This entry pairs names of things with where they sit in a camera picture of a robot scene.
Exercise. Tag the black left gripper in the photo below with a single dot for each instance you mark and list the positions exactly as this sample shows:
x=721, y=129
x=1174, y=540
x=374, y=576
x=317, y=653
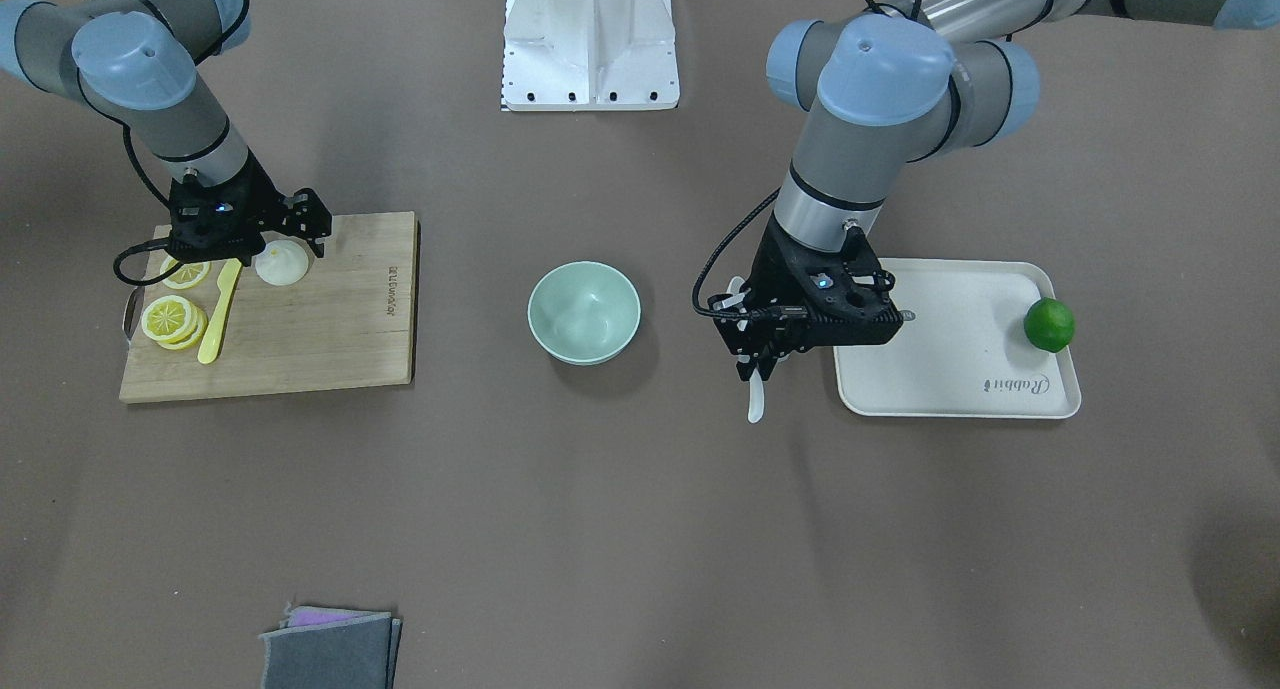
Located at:
x=768, y=269

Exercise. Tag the green lime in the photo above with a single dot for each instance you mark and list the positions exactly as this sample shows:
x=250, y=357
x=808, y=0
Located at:
x=1049, y=325

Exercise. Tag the yellow plastic knife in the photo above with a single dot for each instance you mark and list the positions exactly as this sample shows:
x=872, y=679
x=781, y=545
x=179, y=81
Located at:
x=210, y=346

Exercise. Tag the lemon slice stack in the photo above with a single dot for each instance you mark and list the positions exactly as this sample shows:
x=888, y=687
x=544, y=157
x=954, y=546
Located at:
x=174, y=322

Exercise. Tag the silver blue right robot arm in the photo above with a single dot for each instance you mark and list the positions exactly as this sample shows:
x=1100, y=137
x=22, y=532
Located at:
x=135, y=62

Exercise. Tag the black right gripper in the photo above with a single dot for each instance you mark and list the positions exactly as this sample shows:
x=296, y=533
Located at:
x=307, y=216

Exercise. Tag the wooden cutting board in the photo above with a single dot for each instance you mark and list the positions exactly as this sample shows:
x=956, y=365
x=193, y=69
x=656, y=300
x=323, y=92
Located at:
x=349, y=322

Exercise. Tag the grey folded cloth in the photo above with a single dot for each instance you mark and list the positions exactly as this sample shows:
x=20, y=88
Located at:
x=322, y=647

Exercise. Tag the mint green bowl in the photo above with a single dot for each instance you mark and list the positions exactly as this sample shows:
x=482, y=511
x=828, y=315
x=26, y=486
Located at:
x=584, y=313

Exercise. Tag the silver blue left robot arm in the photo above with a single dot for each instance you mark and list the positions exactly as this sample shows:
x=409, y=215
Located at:
x=904, y=81

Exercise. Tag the lemon slice single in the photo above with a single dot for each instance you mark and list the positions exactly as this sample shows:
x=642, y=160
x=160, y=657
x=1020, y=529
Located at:
x=182, y=276

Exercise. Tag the cream rabbit tray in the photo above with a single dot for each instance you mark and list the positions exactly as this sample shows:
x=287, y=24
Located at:
x=965, y=353

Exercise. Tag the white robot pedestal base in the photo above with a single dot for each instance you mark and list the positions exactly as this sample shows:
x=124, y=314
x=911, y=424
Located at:
x=589, y=55

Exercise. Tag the white ceramic spoon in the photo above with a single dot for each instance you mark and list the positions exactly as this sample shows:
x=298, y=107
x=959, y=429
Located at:
x=756, y=403

